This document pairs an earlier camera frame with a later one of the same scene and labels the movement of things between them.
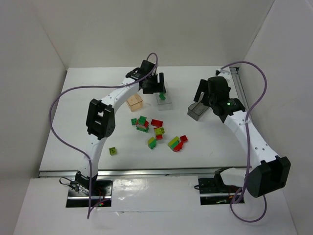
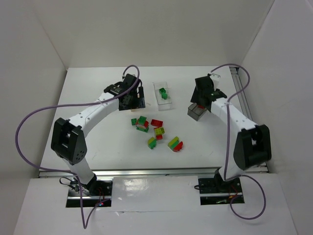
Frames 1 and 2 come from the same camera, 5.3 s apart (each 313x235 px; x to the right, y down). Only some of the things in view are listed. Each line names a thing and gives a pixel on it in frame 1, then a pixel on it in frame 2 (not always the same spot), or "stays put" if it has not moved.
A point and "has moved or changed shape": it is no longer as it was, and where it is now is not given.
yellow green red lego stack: x=174 y=145 stays put
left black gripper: x=153 y=85 → x=133 y=104
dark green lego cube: x=162 y=96 has moved or changed shape
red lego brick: x=156 y=123 stays put
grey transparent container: x=196 y=110 stays put
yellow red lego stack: x=159 y=131 stays put
